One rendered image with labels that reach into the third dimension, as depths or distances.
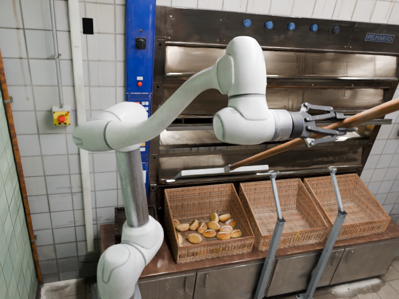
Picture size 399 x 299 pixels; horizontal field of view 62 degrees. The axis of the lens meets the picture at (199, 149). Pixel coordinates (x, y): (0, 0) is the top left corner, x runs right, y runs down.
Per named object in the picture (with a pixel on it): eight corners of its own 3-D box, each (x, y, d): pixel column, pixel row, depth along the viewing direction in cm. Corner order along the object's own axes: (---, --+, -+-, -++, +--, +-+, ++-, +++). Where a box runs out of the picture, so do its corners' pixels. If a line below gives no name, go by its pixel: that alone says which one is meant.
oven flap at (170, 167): (158, 180, 244) (158, 153, 240) (358, 165, 296) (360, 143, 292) (159, 182, 239) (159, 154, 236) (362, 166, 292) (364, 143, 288)
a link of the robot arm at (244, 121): (278, 143, 89) (276, 94, 89) (223, 145, 84) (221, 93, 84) (259, 144, 99) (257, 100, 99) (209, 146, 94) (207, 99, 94)
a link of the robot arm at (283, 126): (262, 145, 97) (280, 143, 99) (278, 137, 89) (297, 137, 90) (258, 114, 99) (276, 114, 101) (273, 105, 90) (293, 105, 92)
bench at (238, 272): (102, 274, 276) (99, 221, 248) (344, 238, 347) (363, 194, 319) (105, 340, 230) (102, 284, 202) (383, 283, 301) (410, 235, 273)
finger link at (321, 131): (307, 124, 95) (307, 129, 95) (340, 130, 98) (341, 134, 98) (300, 127, 99) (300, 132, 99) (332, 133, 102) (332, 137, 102)
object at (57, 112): (54, 121, 201) (52, 105, 196) (72, 120, 204) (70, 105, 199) (53, 126, 195) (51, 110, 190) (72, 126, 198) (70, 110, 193)
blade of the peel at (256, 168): (268, 169, 205) (268, 164, 206) (181, 175, 189) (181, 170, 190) (244, 175, 239) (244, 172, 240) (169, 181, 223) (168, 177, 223)
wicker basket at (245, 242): (161, 216, 260) (162, 188, 247) (228, 209, 277) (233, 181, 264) (175, 265, 220) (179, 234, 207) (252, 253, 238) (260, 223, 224)
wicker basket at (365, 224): (294, 203, 294) (302, 177, 281) (346, 196, 312) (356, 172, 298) (328, 243, 255) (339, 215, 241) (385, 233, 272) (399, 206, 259)
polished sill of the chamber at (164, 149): (157, 149, 238) (158, 145, 236) (362, 140, 291) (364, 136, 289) (159, 153, 233) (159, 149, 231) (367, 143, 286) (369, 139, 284)
